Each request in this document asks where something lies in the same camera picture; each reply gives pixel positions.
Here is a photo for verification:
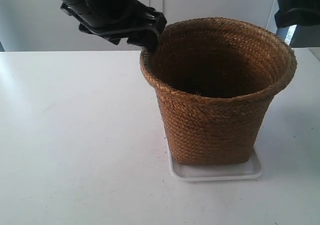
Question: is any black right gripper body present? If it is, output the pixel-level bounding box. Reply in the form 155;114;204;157
274;0;320;28

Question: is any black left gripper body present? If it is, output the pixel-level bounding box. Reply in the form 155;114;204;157
60;0;167;45

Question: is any woven brown basket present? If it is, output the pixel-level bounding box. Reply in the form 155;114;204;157
140;17;297;166

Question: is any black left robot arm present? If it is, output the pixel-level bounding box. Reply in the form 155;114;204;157
60;0;167;52

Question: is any white plastic tray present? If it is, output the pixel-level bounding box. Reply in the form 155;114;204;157
167;151;263;183

